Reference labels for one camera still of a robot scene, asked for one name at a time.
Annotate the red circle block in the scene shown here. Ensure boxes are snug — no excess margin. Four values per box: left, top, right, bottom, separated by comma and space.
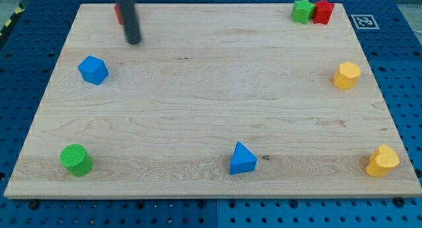
114, 4, 123, 25

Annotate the wooden board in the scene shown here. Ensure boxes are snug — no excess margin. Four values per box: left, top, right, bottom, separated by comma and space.
5, 3, 421, 200

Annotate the blue triangle block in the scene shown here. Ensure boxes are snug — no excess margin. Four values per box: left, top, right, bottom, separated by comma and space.
229, 142, 257, 175

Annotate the blue cube block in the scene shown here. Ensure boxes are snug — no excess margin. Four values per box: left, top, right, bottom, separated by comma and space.
78, 55, 109, 85

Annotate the green star block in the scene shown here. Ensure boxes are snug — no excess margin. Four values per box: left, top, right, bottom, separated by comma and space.
291, 0, 316, 24

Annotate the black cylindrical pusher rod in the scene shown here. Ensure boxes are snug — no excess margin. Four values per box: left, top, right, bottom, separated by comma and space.
116, 0, 142, 45

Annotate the yellow hexagon block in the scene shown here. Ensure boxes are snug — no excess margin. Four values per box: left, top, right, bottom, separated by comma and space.
332, 62, 361, 90

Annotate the green cylinder block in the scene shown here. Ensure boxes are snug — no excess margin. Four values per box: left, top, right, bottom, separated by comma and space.
59, 144, 94, 177

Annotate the red star block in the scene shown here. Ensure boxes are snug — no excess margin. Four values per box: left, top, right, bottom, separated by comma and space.
313, 0, 335, 25

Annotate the white fiducial marker tag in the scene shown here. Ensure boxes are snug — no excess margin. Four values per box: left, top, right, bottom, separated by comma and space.
351, 14, 379, 30

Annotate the yellow heart block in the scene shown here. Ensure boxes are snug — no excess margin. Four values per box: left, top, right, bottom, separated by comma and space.
365, 144, 400, 177

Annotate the yellow black hazard tape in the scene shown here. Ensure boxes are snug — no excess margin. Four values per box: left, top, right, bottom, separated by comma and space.
1, 3, 25, 38

